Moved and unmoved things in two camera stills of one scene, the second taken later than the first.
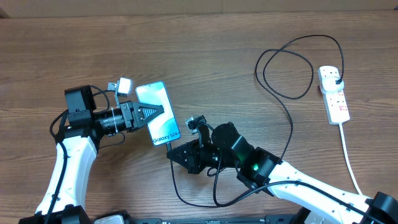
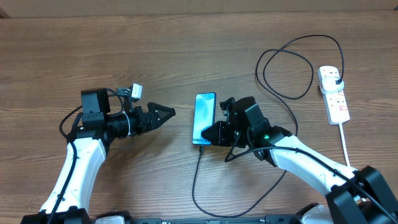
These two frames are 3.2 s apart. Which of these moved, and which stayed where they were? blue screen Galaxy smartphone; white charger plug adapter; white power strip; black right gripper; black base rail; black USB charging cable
Moved: black USB charging cable; blue screen Galaxy smartphone; black right gripper
Stayed: white power strip; white charger plug adapter; black base rail
